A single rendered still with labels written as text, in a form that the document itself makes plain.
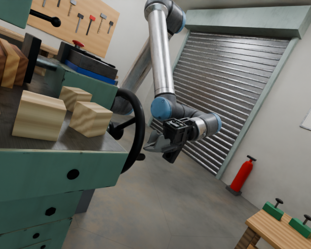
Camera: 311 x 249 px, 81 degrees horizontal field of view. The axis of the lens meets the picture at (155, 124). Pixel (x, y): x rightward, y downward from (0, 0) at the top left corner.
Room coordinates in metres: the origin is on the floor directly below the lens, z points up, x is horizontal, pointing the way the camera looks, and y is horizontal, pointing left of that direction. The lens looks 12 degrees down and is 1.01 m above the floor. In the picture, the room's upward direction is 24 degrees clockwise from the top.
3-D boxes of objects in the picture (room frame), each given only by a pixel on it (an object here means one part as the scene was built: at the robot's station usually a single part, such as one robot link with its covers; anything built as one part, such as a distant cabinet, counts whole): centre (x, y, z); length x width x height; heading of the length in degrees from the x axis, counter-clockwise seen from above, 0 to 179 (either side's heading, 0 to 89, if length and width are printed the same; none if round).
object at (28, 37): (0.40, 0.28, 0.95); 0.09 x 0.07 x 0.09; 48
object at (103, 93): (0.47, 0.22, 0.91); 0.15 x 0.14 x 0.09; 48
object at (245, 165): (2.60, -1.49, 0.30); 0.19 x 0.18 x 0.60; 134
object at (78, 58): (0.48, 0.23, 0.99); 0.13 x 0.11 x 0.06; 48
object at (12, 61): (0.37, 0.34, 0.93); 0.23 x 0.02 x 0.06; 48
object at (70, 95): (0.34, 0.16, 0.92); 0.05 x 0.04 x 0.04; 170
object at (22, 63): (0.39, 0.34, 0.93); 0.18 x 0.02 x 0.05; 48
